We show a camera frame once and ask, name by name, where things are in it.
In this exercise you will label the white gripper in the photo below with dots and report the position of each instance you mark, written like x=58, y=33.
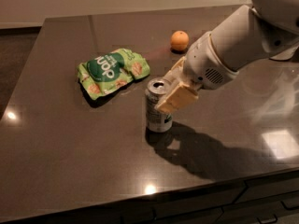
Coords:
x=204, y=62

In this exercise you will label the silver green 7up can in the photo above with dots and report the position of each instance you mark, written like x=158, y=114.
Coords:
x=156, y=120

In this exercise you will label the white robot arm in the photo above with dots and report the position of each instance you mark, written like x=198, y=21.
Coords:
x=263, y=30

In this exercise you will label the orange fruit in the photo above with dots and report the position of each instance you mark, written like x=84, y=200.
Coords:
x=179, y=40

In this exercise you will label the green chip bag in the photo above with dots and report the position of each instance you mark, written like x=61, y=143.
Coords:
x=109, y=72

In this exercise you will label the dark cabinet drawers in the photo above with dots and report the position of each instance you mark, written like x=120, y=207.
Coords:
x=259, y=200

